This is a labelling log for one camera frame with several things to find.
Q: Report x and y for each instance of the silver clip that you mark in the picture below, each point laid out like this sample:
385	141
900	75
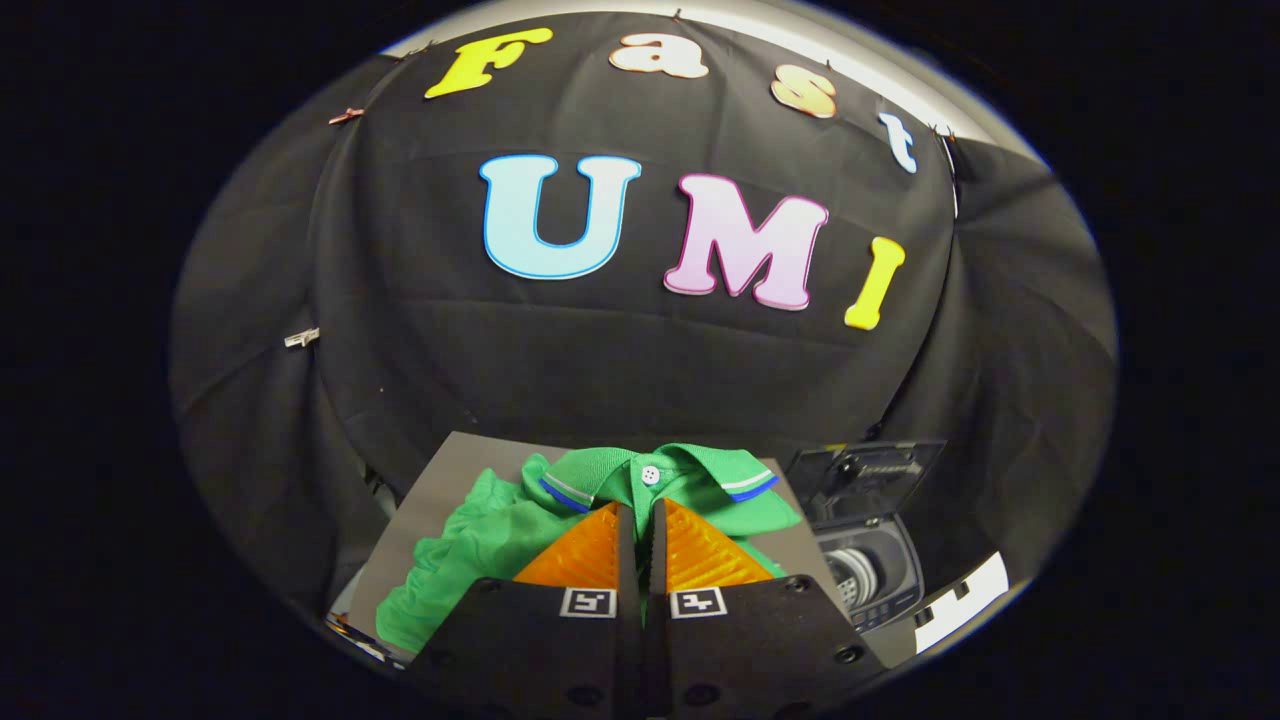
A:
301	338

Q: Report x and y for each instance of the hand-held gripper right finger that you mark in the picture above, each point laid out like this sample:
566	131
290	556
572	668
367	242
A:
657	540

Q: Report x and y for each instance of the orange clip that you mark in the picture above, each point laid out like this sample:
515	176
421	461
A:
347	116

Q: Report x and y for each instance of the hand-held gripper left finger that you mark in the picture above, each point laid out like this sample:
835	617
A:
627	540

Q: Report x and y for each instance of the white printed panel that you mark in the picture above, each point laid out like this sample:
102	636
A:
965	600

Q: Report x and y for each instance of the dark grey washing machine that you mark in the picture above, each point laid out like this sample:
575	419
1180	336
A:
875	575

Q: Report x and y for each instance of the black backdrop cloth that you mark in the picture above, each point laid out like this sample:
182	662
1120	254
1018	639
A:
600	370

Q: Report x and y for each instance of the green polo shirt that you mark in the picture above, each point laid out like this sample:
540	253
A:
500	540

